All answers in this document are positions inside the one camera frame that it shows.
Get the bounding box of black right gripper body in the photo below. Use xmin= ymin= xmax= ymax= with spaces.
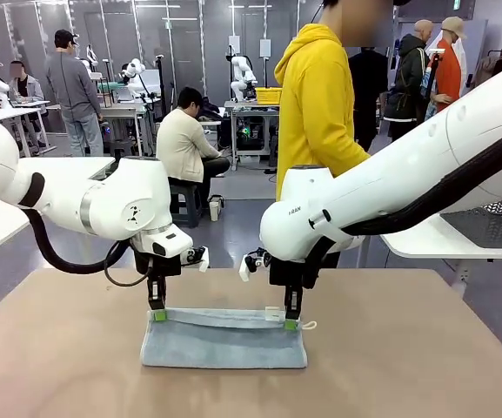
xmin=269 ymin=259 xmax=311 ymax=290

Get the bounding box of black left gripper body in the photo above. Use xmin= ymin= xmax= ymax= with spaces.
xmin=133 ymin=250 xmax=184 ymax=282

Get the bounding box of light blue towel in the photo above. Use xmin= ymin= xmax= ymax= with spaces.
xmin=140 ymin=306 xmax=318 ymax=370

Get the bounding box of dark grey plastic basket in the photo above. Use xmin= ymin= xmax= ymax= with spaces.
xmin=439 ymin=195 xmax=502 ymax=249

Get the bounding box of grey stool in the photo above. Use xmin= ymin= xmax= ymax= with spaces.
xmin=170 ymin=178 xmax=204 ymax=229

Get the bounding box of pale tumbler cup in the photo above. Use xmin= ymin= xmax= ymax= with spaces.
xmin=209 ymin=195 xmax=225 ymax=222

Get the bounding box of seated person cream sweater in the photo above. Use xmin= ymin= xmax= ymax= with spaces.
xmin=156 ymin=86 xmax=231 ymax=206

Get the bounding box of metal workbench with computer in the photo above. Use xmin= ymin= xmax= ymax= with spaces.
xmin=224 ymin=99 xmax=280 ymax=172

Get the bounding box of person in yellow hoodie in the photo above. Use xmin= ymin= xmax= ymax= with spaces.
xmin=274 ymin=0 xmax=394 ymax=269

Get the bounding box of yellow plastic crate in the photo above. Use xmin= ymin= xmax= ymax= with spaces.
xmin=254 ymin=86 xmax=284 ymax=102

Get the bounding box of man grey jacket black cap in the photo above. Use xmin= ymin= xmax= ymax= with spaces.
xmin=44 ymin=29 xmax=104 ymax=158

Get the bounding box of person in black shirt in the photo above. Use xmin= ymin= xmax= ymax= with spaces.
xmin=348 ymin=43 xmax=391 ymax=152

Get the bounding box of white background desk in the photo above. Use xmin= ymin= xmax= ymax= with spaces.
xmin=0 ymin=105 xmax=55 ymax=154

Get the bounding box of seated person grey jacket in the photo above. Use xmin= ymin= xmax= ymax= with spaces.
xmin=8 ymin=60 xmax=47 ymax=149

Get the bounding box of mannequin in black jacket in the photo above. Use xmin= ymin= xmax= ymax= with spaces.
xmin=383 ymin=19 xmax=434 ymax=143

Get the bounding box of mannequin orange dress tan cap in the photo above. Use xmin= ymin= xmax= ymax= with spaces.
xmin=424 ymin=16 xmax=469 ymax=118

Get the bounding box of clothes rack with coats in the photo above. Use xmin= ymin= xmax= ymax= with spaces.
xmin=470 ymin=48 xmax=502 ymax=88

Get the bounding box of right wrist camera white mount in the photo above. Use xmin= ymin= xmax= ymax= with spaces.
xmin=238 ymin=247 xmax=273 ymax=282

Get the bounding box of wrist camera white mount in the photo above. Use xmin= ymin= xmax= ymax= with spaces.
xmin=179 ymin=246 xmax=211 ymax=273
xmin=238 ymin=247 xmax=273 ymax=282

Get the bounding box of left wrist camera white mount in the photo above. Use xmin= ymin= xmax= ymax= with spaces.
xmin=179 ymin=246 xmax=211 ymax=273

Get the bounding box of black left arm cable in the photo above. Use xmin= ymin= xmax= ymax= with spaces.
xmin=23 ymin=207 xmax=152 ymax=287

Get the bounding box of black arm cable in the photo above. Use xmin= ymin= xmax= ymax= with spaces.
xmin=302 ymin=121 xmax=502 ymax=288
xmin=23 ymin=207 xmax=152 ymax=287

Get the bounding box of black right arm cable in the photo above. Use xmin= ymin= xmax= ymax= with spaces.
xmin=302 ymin=121 xmax=502 ymax=288

